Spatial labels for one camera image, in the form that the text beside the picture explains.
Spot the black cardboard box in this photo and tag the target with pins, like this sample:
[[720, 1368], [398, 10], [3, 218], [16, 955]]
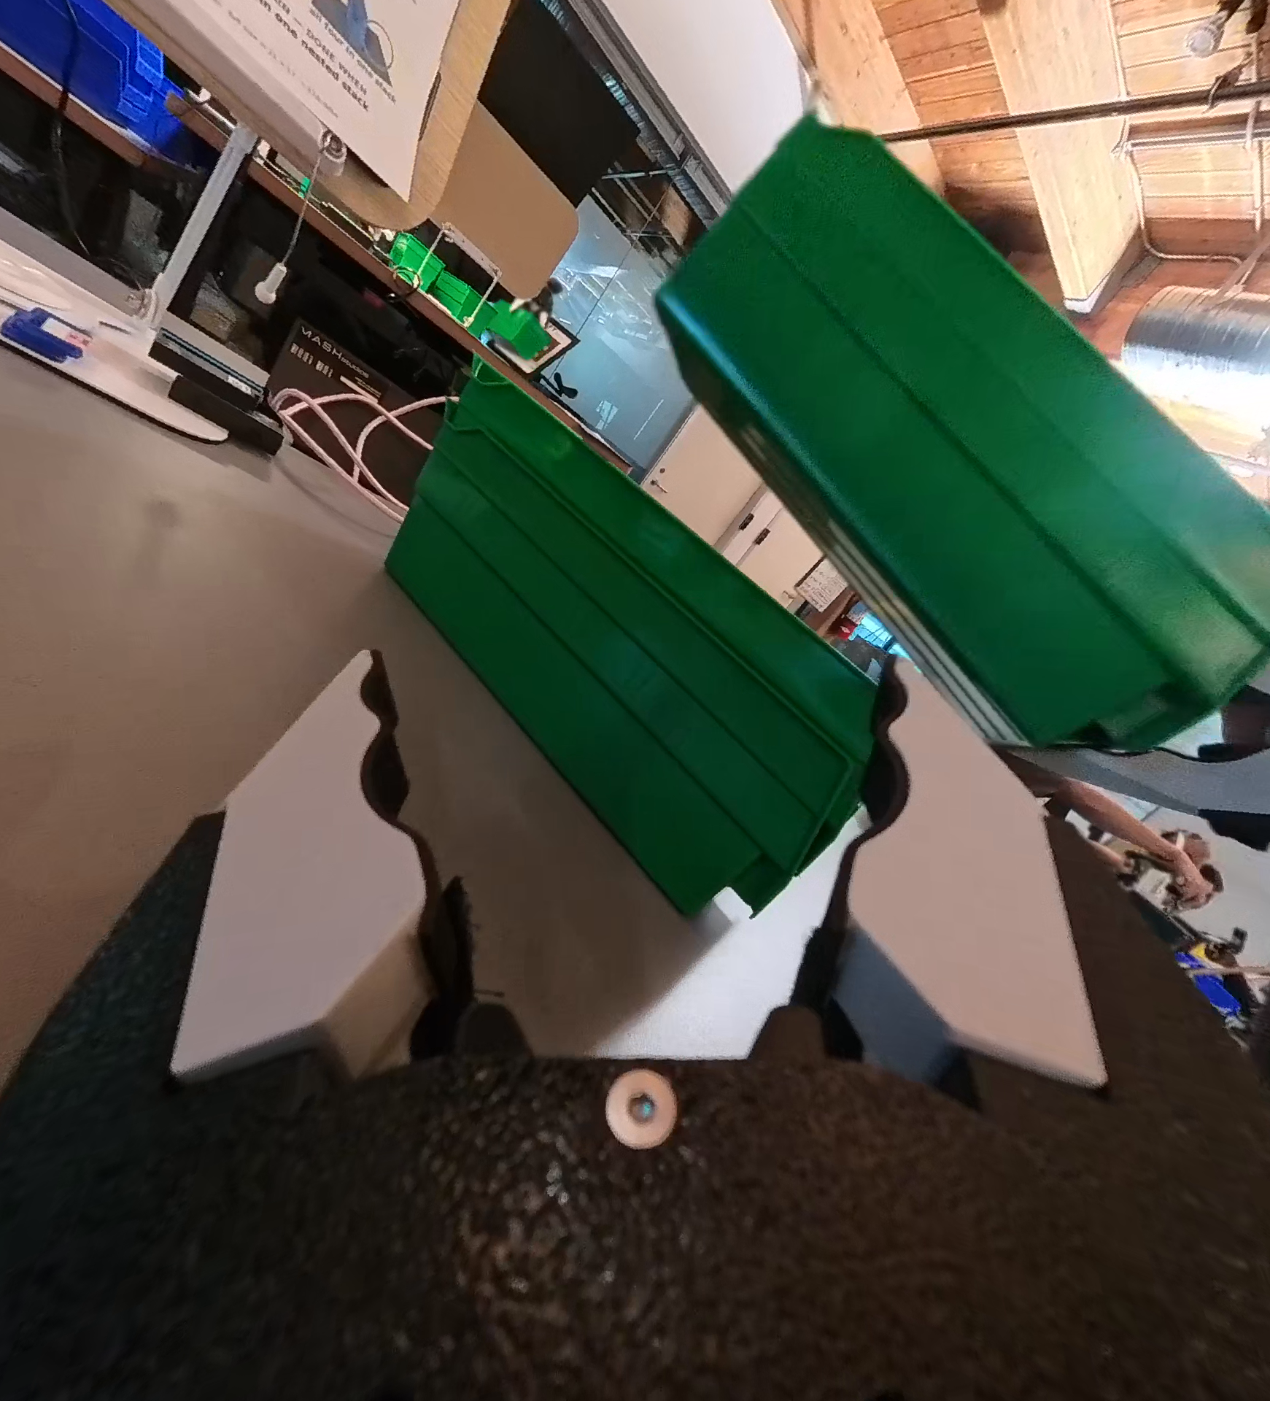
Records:
[[340, 367]]

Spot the brown cardboard panel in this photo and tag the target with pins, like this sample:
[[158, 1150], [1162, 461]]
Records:
[[514, 197]]

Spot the framed fiducial tag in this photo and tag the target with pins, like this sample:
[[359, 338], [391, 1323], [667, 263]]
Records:
[[553, 351]]

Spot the instruction poster board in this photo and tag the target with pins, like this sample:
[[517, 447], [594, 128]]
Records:
[[318, 77]]

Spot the black wall screen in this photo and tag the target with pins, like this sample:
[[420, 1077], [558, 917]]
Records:
[[558, 89]]

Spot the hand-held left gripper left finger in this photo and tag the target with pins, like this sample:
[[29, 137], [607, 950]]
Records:
[[296, 876]]

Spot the black flat box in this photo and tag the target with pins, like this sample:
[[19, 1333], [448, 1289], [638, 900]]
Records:
[[224, 414]]

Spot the small blue box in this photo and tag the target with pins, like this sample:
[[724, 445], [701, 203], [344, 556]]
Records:
[[44, 335]]

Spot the wooden workbench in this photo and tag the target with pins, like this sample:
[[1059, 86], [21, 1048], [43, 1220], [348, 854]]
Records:
[[44, 77], [438, 316]]

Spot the small whiteboard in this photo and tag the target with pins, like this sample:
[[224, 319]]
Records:
[[818, 587]]

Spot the stack of blue bins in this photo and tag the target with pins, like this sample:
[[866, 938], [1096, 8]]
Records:
[[98, 55]]

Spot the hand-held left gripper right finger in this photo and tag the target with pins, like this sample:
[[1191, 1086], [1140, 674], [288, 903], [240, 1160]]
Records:
[[963, 876]]

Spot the metal air duct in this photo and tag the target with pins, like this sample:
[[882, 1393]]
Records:
[[1225, 329]]

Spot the green bins clear case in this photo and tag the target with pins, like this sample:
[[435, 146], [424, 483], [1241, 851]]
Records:
[[410, 254]]

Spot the white door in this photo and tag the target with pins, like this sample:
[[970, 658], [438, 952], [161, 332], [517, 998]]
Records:
[[700, 471], [777, 548]]

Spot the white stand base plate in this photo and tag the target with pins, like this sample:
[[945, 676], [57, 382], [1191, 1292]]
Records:
[[132, 384]]

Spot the small green bin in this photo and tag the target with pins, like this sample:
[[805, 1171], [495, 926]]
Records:
[[492, 323]]

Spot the green plastic bin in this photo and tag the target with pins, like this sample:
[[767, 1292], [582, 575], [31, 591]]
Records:
[[591, 548], [569, 701], [613, 493], [973, 439]]

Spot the red fire extinguisher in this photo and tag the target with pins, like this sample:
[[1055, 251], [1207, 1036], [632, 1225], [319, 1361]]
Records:
[[844, 630]]

